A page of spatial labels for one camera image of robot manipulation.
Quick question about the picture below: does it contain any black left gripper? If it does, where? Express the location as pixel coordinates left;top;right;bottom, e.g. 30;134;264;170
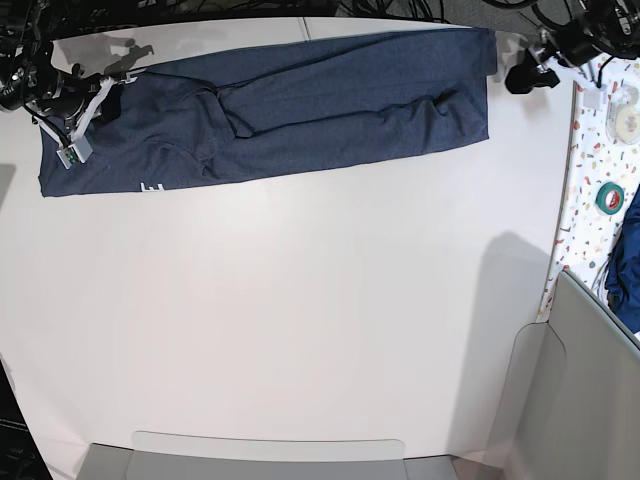
505;27;604;95

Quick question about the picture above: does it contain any grey plastic bin right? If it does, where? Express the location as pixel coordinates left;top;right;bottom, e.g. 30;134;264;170
484;272;639;479

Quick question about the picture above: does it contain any grey plastic bin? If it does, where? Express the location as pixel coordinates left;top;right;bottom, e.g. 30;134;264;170
78;431;458;479
484;272;639;479

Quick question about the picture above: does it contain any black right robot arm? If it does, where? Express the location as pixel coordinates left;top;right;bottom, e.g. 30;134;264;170
1;1;125;125

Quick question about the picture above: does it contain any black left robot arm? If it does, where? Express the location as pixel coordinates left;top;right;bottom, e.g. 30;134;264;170
505;1;639;94

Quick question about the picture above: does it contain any navy blue t-shirt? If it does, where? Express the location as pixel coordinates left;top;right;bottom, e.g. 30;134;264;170
39;28;497;197

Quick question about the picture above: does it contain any green tape roll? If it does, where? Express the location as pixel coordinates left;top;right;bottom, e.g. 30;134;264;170
595;182;625;216

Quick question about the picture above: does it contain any clear tape dispenser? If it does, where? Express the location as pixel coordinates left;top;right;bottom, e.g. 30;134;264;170
605;83;639;145

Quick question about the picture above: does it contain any terrazzo patterned side table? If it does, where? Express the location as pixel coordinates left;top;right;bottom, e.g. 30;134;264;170
537;59;639;322

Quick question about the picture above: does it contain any grey plastic bin front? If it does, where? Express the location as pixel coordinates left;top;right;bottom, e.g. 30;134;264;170
78;431;458;479

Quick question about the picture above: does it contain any blue cloth on side table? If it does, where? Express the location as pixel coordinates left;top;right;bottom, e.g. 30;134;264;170
605;192;640;334

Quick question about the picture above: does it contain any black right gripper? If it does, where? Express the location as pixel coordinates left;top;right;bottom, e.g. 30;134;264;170
29;69;122;123

